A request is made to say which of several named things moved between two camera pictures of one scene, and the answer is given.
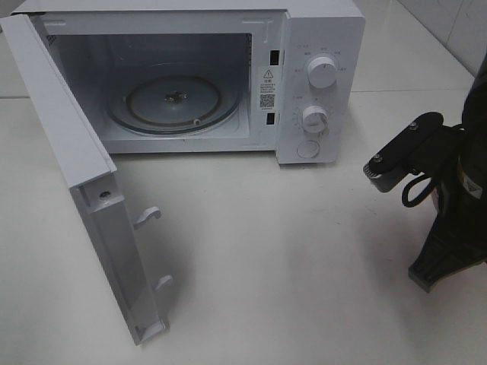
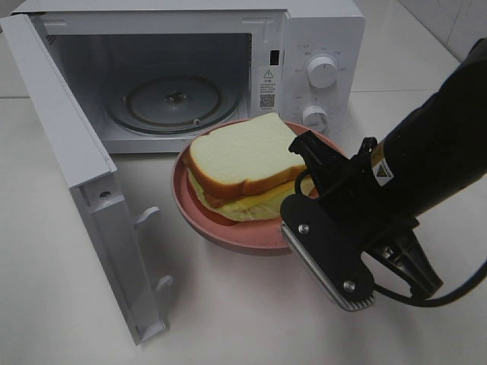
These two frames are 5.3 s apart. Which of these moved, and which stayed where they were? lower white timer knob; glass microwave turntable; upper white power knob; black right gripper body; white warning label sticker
Moved: black right gripper body
Stayed: white warning label sticker; glass microwave turntable; upper white power knob; lower white timer knob
